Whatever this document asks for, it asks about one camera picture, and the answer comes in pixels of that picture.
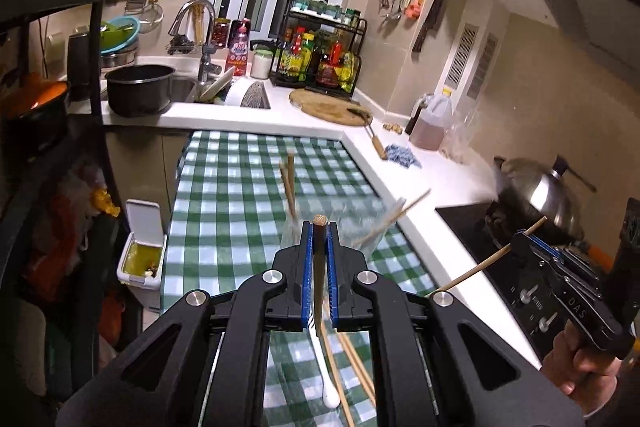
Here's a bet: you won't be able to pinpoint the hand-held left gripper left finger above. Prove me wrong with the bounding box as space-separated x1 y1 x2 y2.
55 222 314 427

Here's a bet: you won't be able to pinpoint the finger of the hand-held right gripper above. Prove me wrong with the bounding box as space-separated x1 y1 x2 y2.
510 231 572 352
523 230 610 289

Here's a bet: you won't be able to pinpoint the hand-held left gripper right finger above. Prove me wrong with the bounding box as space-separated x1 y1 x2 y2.
326 222 586 427

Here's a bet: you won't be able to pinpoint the clear plastic utensil container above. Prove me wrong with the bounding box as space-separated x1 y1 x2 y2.
279 194 396 268

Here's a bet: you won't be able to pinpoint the person's right hand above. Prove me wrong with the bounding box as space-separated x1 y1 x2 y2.
541 321 623 395

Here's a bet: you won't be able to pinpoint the black gas stove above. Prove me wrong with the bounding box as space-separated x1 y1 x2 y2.
435 202 551 358

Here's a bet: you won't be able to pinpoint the blue dishcloth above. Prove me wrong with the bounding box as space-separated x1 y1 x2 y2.
385 144 422 170

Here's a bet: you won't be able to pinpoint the cooking oil jug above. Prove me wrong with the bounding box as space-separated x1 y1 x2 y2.
409 88 453 151

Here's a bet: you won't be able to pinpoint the white trash bin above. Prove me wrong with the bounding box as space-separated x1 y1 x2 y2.
116 199 167 308

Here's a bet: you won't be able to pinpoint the round wooden cutting board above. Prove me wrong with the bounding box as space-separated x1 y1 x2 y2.
289 87 373 124

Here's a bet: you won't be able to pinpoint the white perforated drain basket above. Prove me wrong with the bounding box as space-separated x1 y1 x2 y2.
224 77 272 110

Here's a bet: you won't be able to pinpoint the white plate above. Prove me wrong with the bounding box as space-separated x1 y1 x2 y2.
200 66 236 102

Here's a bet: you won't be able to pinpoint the white lidded jar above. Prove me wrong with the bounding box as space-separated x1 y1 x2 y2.
249 47 273 80

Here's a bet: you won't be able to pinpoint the group of sauce bottles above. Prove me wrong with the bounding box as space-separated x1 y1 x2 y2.
274 26 362 90

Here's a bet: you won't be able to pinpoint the pink dish soap bottle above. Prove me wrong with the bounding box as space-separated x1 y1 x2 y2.
225 18 253 78

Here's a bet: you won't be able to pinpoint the black spice rack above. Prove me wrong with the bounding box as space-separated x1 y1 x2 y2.
270 0 368 98

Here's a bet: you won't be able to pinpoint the steel kitchen faucet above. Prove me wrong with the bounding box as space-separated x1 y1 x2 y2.
167 0 223 82

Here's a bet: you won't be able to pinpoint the plastic bags on rack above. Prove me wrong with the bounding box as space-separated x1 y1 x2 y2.
20 157 123 288

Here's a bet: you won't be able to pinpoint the black cooking pot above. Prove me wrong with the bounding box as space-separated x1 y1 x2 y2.
105 64 176 118

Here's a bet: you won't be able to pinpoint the red jar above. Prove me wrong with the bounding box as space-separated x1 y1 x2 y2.
211 17 231 48

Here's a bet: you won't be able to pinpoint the hanging cleaver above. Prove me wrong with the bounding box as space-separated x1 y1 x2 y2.
411 0 446 54

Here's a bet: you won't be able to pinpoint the row of spice jars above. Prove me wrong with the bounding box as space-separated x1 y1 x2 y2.
292 0 362 18

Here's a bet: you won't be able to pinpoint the black shelving rack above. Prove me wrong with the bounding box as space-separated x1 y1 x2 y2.
0 0 191 408

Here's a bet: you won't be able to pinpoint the green plastic colander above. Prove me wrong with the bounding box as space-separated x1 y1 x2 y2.
100 16 141 55

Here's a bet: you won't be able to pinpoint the black canister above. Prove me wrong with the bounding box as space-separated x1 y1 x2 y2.
66 33 104 102

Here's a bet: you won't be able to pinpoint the black bowl orange contents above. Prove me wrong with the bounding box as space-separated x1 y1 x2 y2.
0 77 71 158

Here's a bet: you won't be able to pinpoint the white spoon striped handle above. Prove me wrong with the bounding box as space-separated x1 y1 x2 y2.
306 307 342 409

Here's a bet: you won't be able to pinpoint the wooden-handled knife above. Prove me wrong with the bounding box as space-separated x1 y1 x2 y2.
346 106 390 161

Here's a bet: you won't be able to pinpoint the white wall vent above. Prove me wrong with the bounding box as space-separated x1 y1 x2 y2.
442 24 481 90
467 33 500 100

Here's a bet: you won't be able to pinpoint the white wall socket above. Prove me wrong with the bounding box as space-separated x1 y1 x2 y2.
46 33 67 64

